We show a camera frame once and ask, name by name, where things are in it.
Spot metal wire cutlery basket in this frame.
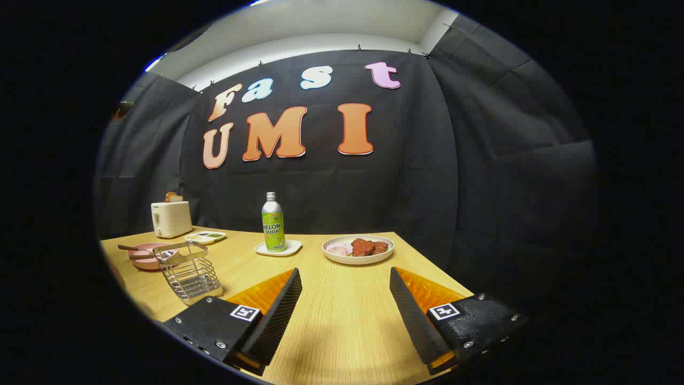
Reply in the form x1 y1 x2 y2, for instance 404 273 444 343
153 241 224 306

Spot pink plate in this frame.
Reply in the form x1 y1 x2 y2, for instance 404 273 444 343
128 242 180 271

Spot white square coaster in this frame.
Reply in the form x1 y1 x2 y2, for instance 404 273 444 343
254 239 302 257

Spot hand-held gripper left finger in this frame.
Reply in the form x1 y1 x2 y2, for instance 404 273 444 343
163 267 303 376

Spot white divided dish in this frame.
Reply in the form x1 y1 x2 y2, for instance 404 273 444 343
183 230 227 245

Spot white toaster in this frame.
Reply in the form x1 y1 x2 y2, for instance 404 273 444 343
151 201 193 239

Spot red-brown meat pieces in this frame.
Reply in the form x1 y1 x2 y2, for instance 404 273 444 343
351 238 389 257

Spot white round food plate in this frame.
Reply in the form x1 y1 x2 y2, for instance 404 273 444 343
322 234 395 266

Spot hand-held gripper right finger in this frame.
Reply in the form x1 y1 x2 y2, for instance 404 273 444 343
389 266 530 376

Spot green soda bottle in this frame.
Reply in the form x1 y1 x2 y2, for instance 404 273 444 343
261 192 286 252

